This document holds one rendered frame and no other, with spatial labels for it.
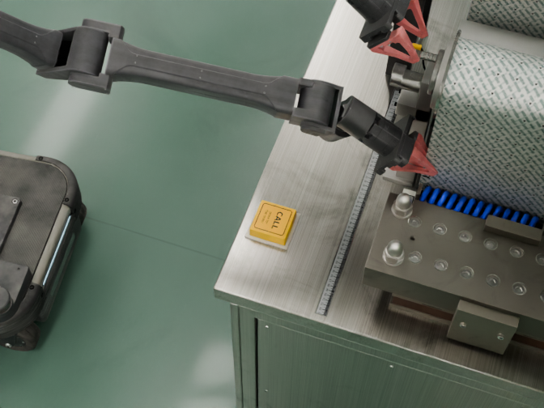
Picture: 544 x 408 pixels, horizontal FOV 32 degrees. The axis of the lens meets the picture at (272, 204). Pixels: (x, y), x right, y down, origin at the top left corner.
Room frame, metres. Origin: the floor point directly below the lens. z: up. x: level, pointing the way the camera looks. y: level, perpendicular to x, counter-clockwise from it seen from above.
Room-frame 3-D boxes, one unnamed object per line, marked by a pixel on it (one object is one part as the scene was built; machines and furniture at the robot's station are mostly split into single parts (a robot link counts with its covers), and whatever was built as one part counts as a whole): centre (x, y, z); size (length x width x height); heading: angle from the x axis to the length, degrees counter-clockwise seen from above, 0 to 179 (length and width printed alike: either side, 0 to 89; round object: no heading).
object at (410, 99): (1.04, -0.25, 1.05); 0.06 x 0.05 x 0.31; 72
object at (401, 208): (0.87, -0.23, 1.05); 0.04 x 0.04 x 0.04
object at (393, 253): (0.78, -0.21, 1.05); 0.04 x 0.04 x 0.04
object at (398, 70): (1.05, -0.21, 1.18); 0.04 x 0.02 x 0.04; 162
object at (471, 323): (0.68, -0.36, 0.96); 0.10 x 0.03 x 0.11; 72
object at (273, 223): (0.91, 0.00, 0.91); 0.07 x 0.07 x 0.02; 72
